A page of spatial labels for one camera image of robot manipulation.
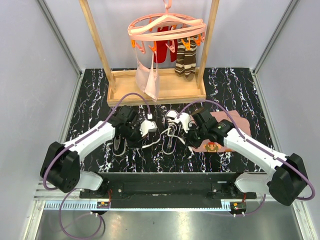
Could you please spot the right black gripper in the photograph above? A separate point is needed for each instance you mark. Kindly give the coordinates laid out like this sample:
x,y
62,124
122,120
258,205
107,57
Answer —
x,y
190,141

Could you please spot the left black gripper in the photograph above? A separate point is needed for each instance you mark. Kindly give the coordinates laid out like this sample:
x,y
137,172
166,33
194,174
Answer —
x,y
138,142

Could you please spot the black sneaker with white laces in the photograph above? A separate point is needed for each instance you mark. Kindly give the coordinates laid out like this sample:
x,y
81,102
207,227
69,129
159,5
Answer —
x,y
170,135

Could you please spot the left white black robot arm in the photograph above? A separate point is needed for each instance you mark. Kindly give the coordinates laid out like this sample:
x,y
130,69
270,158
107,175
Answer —
x,y
61,168

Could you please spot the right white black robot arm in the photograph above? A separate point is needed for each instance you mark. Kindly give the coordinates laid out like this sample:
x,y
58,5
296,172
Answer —
x,y
284,177

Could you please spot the pink mario t-shirt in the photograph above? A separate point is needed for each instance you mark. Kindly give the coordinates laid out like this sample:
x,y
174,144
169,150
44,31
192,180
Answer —
x,y
213,147

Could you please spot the pink bra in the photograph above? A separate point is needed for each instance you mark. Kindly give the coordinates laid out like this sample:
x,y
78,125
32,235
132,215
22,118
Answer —
x,y
148,79

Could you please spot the brown striped sock pair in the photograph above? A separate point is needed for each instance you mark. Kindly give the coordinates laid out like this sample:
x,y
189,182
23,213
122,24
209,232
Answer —
x,y
185,65

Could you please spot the left small connector box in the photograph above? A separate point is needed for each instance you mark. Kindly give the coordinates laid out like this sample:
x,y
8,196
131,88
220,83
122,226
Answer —
x,y
103,204

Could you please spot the small connector box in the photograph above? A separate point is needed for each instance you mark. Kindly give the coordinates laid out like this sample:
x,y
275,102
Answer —
x,y
238,207
103,204

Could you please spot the right small connector box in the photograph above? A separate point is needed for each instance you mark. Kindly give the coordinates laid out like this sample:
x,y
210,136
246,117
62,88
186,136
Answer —
x,y
238,207

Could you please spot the red sock pair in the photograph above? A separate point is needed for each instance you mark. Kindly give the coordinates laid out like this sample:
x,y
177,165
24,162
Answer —
x,y
162,49

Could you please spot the pink round clip hanger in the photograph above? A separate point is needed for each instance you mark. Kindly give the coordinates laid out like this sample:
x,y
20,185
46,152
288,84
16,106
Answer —
x,y
165,26

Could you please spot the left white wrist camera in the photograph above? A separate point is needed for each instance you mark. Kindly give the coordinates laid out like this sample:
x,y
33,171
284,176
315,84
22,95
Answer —
x,y
148,125

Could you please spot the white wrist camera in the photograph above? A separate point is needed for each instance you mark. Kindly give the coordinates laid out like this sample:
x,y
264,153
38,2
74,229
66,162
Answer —
x,y
148,125
184,119

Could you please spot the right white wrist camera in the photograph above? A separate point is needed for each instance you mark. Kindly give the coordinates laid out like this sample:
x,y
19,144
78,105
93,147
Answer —
x,y
184,119

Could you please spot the wooden drying rack frame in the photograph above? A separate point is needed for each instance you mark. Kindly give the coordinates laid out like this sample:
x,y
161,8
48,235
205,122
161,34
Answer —
x,y
122,88

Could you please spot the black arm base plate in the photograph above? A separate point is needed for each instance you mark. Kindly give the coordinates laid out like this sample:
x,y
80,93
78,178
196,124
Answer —
x,y
168,191

